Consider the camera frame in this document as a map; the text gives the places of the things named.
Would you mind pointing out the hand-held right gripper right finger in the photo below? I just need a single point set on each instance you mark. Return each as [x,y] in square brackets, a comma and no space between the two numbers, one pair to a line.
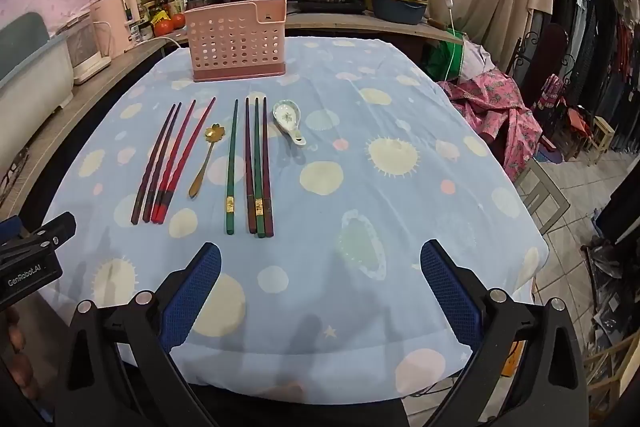
[450,292]

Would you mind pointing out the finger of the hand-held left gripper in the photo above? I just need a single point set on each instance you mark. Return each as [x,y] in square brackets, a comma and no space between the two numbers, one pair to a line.
[50,232]

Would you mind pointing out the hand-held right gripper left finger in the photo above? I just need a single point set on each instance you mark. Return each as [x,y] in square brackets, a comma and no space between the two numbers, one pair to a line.
[192,297]

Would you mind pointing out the green gold-banded chopstick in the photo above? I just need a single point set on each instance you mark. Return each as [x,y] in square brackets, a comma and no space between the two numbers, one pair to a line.
[260,227]
[229,222]

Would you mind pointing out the red wavy chopstick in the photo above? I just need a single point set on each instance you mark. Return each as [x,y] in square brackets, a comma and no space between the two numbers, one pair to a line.
[158,212]
[206,117]

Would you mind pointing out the dark red gold-banded chopstick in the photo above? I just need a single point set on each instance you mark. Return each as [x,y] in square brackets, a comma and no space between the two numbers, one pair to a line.
[251,217]
[268,222]

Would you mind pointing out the white floral ceramic spoon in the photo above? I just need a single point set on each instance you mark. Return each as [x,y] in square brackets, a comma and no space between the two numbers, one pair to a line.
[285,113]

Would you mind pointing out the pink perforated utensil basket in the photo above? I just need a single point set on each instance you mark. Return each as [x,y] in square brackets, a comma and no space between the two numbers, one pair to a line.
[230,42]

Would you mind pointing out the person's left hand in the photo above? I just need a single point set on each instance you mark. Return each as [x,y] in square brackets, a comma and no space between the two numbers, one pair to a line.
[14,342]

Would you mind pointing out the black eyeglasses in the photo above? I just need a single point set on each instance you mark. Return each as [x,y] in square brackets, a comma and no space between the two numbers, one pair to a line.
[15,169]

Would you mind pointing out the light blue printed tablecloth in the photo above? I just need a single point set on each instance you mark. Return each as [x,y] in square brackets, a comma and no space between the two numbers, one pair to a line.
[375,207]

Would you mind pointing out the wooden side counter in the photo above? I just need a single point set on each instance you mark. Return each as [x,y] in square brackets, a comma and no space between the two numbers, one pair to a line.
[75,107]

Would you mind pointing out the grey metal chair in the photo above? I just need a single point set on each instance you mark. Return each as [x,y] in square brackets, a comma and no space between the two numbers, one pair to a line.
[542,197]

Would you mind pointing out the white plastic tub teal lid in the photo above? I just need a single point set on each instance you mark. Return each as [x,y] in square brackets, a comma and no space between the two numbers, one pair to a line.
[30,72]

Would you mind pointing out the gold flower-shaped spoon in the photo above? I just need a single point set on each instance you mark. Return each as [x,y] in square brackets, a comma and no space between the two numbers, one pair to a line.
[213,133]

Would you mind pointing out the white countertop appliance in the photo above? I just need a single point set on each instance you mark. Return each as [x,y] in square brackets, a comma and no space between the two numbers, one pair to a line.
[85,52]

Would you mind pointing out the pink pineapple print cloth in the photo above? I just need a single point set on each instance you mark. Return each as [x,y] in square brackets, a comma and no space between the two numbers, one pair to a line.
[485,112]

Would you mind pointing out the small wooden stool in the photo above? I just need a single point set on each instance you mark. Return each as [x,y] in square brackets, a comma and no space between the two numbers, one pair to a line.
[602,137]

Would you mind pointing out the pink electric kettle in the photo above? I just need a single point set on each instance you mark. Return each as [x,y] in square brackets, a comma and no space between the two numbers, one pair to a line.
[112,22]

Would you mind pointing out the red tomato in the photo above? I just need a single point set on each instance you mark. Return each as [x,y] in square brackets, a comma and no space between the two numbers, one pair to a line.
[162,28]
[179,21]

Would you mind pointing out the green cloth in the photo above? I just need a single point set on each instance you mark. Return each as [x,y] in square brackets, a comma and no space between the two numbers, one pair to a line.
[440,57]

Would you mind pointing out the black wrought iron chair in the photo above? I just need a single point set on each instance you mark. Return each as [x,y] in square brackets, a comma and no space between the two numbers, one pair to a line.
[545,57]

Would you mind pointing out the wooden shelf board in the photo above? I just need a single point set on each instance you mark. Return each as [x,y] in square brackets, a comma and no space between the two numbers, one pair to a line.
[390,29]

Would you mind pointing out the blue baking dish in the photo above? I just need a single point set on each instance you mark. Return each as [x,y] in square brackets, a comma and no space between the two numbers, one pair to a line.
[400,12]

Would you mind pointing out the row of hanging clothes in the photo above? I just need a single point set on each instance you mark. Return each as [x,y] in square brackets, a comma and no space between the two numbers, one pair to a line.
[600,32]

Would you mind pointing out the black induction cooker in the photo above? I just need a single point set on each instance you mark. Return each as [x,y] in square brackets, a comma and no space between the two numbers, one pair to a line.
[325,7]

